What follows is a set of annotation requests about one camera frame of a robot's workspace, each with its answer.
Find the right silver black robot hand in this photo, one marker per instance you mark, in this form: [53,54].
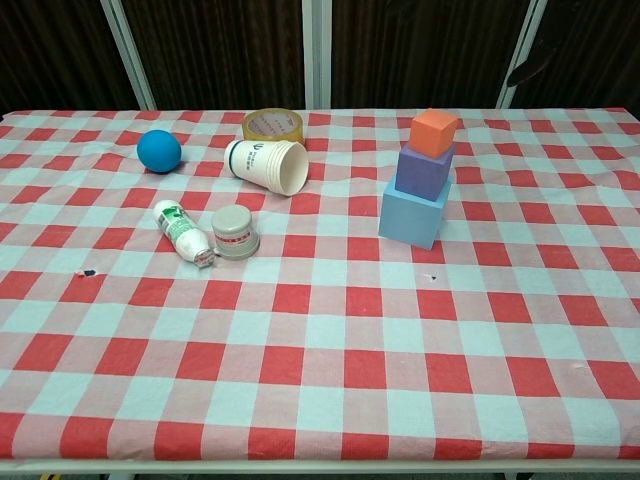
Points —
[532,69]

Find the small orange cube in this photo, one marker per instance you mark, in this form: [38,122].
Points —
[432,135]

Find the medium purple cube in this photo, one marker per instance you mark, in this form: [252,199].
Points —
[420,172]

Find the white paper cup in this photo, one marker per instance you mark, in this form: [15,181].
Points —
[255,162]

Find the dark brown partition panel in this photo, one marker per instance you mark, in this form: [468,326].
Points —
[220,55]
[50,55]
[415,50]
[600,55]

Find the large light blue cube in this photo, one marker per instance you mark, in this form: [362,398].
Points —
[410,220]

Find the yellowish clear tape roll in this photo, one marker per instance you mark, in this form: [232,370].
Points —
[250,131]

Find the small grey plastic jar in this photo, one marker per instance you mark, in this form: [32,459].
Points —
[234,232]

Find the red white checkered tablecloth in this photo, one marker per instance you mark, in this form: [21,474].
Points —
[310,350]

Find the blue ball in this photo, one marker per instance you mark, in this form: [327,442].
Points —
[159,151]

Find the white bottle green label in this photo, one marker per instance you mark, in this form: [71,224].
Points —
[180,230]

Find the white aluminium partition post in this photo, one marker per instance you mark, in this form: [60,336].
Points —
[127,55]
[530,30]
[316,55]

